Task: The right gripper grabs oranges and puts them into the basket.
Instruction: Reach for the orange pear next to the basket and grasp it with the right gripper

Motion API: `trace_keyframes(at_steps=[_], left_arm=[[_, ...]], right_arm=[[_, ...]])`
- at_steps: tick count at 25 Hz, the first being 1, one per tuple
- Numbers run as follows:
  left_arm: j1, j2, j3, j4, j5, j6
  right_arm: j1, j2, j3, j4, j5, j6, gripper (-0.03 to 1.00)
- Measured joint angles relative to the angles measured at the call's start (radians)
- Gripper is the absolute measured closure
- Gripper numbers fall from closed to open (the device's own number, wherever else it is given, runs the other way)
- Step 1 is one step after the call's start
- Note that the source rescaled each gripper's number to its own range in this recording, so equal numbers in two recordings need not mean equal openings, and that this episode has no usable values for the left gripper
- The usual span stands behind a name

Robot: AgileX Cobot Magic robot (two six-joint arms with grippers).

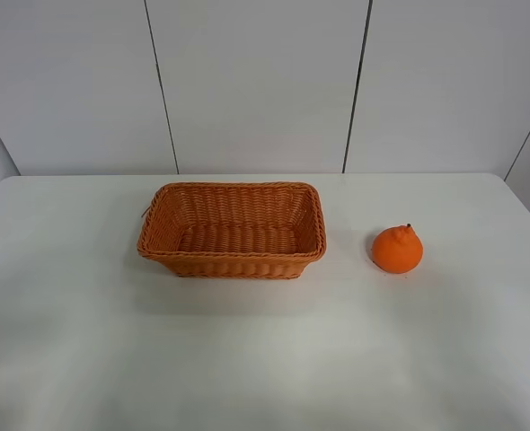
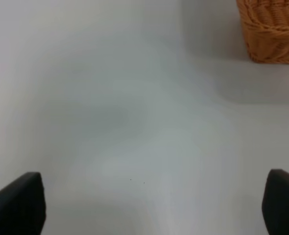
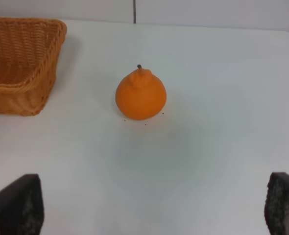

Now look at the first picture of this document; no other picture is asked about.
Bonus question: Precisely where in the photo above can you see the orange with knobby top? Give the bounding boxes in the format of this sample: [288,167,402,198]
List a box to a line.
[371,224,424,274]

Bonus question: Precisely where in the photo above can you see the orange woven rectangular basket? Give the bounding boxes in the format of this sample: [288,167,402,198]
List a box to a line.
[137,182,327,279]

